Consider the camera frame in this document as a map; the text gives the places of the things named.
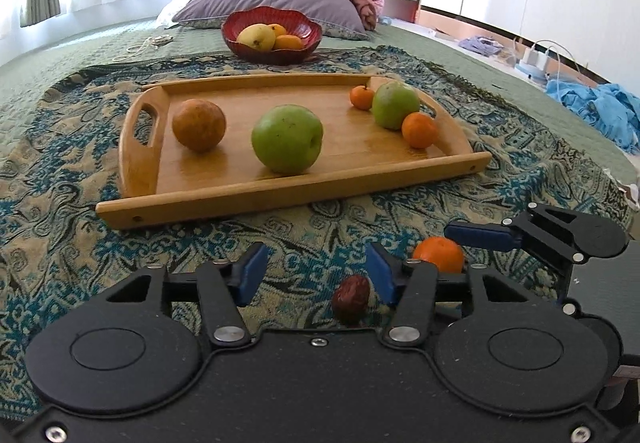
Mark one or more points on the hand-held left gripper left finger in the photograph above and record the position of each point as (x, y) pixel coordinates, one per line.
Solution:
(252, 273)

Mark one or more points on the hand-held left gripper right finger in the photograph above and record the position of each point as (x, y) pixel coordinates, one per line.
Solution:
(380, 273)

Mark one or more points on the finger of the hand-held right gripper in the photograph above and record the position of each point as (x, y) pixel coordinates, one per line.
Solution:
(480, 234)

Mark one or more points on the red date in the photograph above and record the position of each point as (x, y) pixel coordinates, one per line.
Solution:
(350, 298)

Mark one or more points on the tangerine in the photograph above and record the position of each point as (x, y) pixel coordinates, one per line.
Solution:
(420, 129)
(361, 98)
(440, 253)

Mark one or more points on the wooden tray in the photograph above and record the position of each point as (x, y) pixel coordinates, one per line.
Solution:
(240, 183)

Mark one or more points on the large green apple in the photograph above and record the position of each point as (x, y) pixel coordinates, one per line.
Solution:
(287, 138)

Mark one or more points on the small green apple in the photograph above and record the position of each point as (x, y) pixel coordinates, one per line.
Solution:
(395, 104)

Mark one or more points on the large orange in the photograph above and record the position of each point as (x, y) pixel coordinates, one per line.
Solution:
(199, 125)

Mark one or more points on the bright blue cloth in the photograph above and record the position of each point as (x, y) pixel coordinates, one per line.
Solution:
(605, 110)

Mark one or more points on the white power adapter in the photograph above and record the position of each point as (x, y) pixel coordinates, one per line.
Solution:
(534, 58)

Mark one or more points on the pale blue cloth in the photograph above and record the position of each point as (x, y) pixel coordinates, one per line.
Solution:
(480, 45)

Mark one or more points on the paisley patterned blanket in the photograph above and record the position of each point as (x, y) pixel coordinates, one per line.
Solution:
(75, 148)

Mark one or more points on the small orange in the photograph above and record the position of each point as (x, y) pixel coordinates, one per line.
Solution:
(289, 42)
(277, 29)

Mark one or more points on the yellow mango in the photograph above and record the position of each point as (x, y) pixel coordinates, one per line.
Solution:
(256, 36)

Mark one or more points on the brown wooden furniture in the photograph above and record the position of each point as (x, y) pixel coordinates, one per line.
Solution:
(400, 8)

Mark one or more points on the red bowl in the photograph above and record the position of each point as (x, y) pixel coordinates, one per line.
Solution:
(305, 30)

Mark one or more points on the white pillow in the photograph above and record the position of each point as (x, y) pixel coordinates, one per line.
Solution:
(175, 10)

